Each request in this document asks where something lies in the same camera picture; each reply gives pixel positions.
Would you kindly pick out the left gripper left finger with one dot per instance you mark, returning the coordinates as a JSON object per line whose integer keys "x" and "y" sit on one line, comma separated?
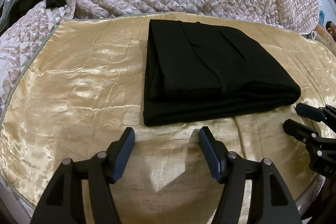
{"x": 62, "y": 201}

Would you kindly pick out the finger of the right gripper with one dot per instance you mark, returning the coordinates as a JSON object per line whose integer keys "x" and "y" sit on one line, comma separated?
{"x": 300, "y": 132}
{"x": 321, "y": 114}

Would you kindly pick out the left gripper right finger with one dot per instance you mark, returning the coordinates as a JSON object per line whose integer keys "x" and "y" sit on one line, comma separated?
{"x": 271, "y": 200}

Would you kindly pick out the black pants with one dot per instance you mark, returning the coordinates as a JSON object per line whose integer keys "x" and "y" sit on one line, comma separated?
{"x": 197, "y": 72}

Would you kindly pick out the reclining person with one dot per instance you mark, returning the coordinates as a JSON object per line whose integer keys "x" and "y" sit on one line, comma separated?
{"x": 326, "y": 35}

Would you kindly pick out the blue bottle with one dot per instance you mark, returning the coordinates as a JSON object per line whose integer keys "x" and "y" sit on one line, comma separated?
{"x": 321, "y": 18}

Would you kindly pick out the golden satin bed sheet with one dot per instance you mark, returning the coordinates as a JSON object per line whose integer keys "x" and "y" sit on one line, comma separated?
{"x": 85, "y": 86}

